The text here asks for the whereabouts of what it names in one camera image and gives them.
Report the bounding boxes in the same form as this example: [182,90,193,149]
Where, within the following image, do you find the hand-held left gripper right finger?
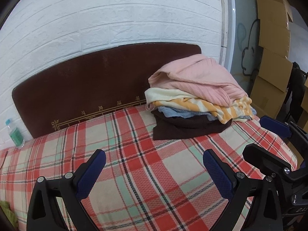
[203,149,283,231]

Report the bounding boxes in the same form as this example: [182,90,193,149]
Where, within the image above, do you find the pink knit sweater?
[148,54,245,107]

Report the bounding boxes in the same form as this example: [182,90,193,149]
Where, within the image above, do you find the green label water bottle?
[5,118,26,148]

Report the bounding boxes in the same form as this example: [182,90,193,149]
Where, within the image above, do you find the white door frame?
[218,0,238,73]

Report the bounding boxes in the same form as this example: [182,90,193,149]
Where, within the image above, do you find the dark brown garment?
[151,109,233,141]

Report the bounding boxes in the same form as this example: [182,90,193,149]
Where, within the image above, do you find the yellow striped garment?
[153,96,257,125]

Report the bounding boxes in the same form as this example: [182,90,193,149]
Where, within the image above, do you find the green knit sweater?
[0,201,18,229]

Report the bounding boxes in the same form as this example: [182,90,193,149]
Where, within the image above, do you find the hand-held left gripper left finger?
[26,149,106,231]

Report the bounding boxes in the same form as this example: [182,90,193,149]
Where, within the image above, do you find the cardboard box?
[258,48,293,92]
[250,74,290,124]
[255,0,293,59]

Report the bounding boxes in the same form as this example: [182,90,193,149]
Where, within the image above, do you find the red plaid blanket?
[0,106,299,231]

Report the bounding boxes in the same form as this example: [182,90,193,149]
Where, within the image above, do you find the light blue garment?
[157,106,254,123]

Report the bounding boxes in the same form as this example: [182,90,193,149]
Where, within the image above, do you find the dark brown headboard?
[12,43,202,139]

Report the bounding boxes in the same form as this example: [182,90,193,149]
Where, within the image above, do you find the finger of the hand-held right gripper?
[260,116,308,150]
[243,144,292,177]

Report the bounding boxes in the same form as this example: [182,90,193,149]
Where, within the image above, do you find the black chair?
[286,62,308,127]

